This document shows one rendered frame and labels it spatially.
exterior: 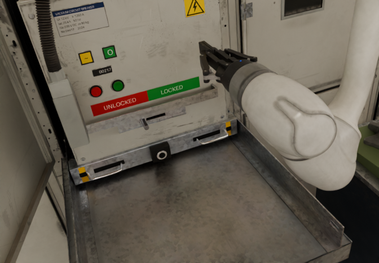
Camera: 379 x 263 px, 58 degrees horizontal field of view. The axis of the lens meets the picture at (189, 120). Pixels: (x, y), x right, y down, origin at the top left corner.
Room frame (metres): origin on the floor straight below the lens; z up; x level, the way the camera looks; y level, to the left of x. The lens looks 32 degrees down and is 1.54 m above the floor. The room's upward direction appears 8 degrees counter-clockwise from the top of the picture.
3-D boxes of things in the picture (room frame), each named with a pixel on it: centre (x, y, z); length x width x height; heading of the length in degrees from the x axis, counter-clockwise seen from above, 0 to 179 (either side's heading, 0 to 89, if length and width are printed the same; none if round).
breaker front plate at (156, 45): (0.88, 0.11, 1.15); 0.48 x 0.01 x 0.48; 106
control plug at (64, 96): (0.75, 0.29, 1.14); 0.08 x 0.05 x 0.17; 16
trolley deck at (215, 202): (0.73, 0.06, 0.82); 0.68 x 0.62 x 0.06; 16
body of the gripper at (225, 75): (0.64, -0.11, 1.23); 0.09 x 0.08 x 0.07; 16
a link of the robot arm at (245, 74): (0.57, -0.13, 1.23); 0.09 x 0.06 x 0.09; 106
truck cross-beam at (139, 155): (0.89, 0.11, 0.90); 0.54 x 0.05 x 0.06; 106
